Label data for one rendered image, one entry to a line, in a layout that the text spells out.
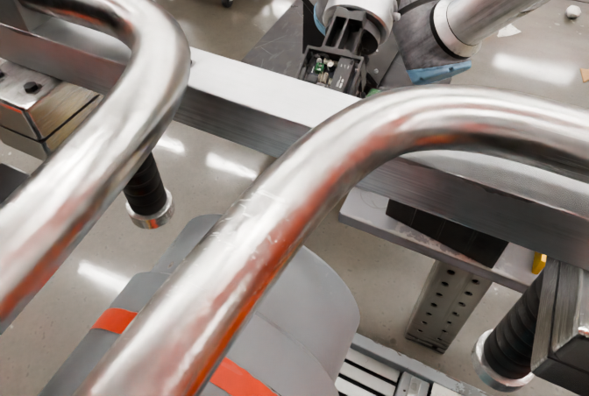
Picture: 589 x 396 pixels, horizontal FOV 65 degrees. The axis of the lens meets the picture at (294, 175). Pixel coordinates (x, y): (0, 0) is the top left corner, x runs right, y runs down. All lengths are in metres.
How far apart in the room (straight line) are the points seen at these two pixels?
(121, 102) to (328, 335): 0.16
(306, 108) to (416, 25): 0.98
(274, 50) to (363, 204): 0.75
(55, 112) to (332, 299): 0.20
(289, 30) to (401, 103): 1.40
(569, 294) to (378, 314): 1.03
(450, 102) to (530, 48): 2.08
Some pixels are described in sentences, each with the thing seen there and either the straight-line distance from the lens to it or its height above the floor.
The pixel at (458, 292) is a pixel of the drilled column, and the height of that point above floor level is 0.30.
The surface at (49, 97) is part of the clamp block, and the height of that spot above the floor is 0.95.
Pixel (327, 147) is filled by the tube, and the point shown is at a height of 1.01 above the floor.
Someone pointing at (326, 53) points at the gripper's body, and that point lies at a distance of 0.56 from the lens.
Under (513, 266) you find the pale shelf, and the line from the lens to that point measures 0.85.
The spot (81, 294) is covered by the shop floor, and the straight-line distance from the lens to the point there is 1.37.
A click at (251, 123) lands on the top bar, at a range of 0.23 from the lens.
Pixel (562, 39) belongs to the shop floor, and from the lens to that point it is 2.38.
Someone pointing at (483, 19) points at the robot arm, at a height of 0.60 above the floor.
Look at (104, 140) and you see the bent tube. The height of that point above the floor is 1.01.
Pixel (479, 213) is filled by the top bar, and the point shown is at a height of 0.96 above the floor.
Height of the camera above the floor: 1.12
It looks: 49 degrees down
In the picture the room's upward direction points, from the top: straight up
